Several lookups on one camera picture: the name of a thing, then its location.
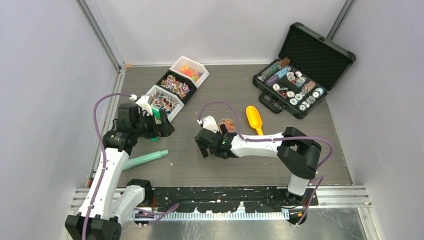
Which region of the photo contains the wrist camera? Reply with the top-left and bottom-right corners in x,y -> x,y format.
135,94 -> 153,116
197,115 -> 220,133

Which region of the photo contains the black poker chip case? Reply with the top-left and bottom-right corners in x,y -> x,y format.
252,22 -> 356,119

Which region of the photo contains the white bin with gummy candies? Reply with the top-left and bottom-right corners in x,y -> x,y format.
169,55 -> 210,88

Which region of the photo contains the green bin with candies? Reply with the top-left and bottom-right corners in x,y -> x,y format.
151,107 -> 162,125

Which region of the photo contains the black bin with lollipops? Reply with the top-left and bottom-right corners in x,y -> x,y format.
156,70 -> 198,104

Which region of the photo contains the clear plastic jar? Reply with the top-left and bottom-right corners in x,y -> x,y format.
218,118 -> 236,133

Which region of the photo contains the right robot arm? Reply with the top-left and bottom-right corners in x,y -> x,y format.
194,127 -> 322,205

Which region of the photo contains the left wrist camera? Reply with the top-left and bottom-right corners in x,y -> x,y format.
135,94 -> 153,116

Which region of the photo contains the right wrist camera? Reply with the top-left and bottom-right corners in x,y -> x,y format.
197,115 -> 220,133

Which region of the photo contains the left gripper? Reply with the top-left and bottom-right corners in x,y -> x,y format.
133,109 -> 174,139

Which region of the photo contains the white bin with wrapped candies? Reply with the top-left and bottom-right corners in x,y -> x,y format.
146,85 -> 184,122

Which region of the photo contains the orange plastic scoop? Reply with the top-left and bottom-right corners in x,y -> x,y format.
245,105 -> 264,136

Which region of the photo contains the mint green pen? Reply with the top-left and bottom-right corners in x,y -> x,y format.
122,150 -> 169,171

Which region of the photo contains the aluminium frame rail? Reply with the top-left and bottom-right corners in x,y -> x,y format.
75,0 -> 125,72

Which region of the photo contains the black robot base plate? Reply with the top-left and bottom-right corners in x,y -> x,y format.
138,186 -> 319,214

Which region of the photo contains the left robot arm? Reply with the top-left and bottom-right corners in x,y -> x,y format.
64,103 -> 175,240

